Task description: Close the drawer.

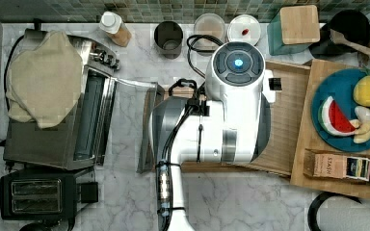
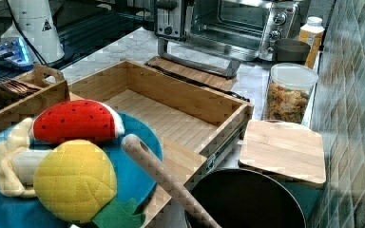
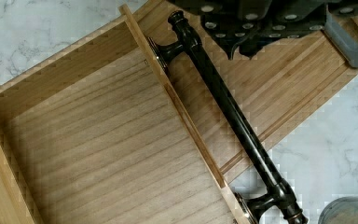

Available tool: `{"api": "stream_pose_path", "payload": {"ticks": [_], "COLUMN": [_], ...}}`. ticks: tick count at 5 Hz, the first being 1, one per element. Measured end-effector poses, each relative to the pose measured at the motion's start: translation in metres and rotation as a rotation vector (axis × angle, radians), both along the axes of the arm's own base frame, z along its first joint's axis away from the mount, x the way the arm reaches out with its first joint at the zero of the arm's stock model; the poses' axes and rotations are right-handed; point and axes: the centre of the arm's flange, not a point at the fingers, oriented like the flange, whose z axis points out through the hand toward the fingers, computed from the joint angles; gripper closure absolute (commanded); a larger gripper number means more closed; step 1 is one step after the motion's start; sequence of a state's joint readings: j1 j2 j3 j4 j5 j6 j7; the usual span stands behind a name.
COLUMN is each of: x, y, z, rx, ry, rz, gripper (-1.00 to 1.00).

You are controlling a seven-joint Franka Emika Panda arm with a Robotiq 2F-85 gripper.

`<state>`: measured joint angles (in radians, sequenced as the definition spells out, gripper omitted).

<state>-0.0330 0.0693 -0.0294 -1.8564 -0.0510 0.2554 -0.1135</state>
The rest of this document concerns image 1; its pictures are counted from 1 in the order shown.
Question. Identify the wooden drawer unit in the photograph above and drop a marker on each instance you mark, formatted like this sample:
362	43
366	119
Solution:
309	141

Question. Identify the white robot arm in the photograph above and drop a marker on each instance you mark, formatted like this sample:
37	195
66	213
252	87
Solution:
231	125

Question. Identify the silver toaster oven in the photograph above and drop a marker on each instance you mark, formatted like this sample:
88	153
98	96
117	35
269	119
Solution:
80	140

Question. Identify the dark metal cup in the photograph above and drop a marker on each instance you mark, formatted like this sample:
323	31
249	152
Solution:
168	36

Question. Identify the clear lidded brown container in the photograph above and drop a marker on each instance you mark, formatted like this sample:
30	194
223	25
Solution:
209	24

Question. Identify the bamboo cutting board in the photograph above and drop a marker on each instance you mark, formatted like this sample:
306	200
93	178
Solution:
285	118

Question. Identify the white lidded round container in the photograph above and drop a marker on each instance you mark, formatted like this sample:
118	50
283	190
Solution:
245	28

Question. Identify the white-capped brown bottle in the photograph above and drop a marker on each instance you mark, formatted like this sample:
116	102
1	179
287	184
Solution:
114	27

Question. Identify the teal box with wooden lid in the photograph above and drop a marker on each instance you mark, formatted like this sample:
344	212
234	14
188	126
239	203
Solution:
293	29

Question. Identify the Stash tea box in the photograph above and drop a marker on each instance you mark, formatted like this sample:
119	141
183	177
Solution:
336	166

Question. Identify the beige cloth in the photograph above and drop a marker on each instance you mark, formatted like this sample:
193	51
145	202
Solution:
45	83

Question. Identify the plush watermelon slice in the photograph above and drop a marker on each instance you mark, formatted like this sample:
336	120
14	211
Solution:
333	120

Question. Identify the black two-slot toaster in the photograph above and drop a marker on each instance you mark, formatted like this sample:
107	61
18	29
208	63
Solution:
47	193

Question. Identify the blue round plate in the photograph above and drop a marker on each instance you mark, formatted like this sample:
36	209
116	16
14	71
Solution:
340	86

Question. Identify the wooden spoon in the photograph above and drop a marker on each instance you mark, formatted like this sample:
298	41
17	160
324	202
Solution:
339	38

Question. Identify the plush peeled banana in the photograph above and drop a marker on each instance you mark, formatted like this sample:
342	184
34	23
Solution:
362	133

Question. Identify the yellow plush lemon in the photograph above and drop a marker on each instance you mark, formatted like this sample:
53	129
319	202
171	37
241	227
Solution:
361	92

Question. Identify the black pot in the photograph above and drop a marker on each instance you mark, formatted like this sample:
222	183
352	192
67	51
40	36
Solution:
355	27

